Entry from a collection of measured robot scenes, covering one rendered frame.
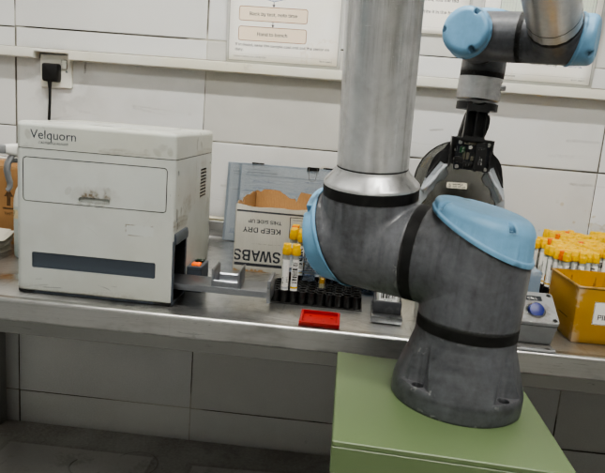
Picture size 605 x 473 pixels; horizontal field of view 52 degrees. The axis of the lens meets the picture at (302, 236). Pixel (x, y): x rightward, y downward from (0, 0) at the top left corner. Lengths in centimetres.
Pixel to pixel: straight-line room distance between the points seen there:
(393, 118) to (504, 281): 21
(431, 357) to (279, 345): 39
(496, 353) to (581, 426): 127
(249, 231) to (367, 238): 66
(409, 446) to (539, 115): 121
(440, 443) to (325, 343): 41
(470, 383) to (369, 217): 21
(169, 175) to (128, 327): 26
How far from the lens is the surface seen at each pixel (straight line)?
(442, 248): 68
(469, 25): 100
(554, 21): 91
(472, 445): 68
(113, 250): 111
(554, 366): 109
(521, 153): 171
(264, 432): 189
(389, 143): 70
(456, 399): 70
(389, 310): 110
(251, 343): 104
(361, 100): 69
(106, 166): 109
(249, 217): 133
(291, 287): 114
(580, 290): 114
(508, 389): 74
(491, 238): 67
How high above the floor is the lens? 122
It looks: 11 degrees down
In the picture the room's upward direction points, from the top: 5 degrees clockwise
